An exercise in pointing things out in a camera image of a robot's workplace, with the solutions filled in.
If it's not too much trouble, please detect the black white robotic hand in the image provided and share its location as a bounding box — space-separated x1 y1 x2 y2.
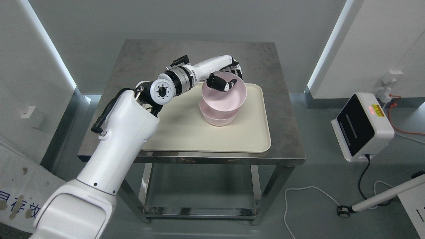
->
205 55 243 92

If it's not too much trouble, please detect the pink bowl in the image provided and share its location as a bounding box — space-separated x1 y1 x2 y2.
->
202 72 247 112
199 99 240 126

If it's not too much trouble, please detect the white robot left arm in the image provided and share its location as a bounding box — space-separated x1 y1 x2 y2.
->
31 55 233 239

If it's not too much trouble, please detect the stainless steel table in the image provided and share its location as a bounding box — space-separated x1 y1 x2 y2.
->
94 39 306 226

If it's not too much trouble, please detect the cream plastic tray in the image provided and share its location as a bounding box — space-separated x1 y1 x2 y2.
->
142 83 271 153

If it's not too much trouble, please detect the white black box device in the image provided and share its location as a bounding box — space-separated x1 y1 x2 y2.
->
331 92 395 162

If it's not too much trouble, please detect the white wheeled stand leg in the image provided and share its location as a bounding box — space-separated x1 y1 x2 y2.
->
337 171 425 230

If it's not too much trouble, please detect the white sign with blue text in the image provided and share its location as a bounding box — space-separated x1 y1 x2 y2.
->
0 143 65 233

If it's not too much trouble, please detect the white wall socket plug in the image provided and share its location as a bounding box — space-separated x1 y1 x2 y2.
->
376 70 404 104

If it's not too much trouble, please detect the black device cable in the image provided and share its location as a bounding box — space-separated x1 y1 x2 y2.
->
357 155 392 206

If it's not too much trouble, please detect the white wall switch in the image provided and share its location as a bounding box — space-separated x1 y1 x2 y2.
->
20 106 36 119

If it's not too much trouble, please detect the orange cable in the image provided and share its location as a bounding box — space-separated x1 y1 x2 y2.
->
387 96 425 136

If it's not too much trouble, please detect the white floor cable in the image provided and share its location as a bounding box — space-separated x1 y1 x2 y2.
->
283 181 394 239

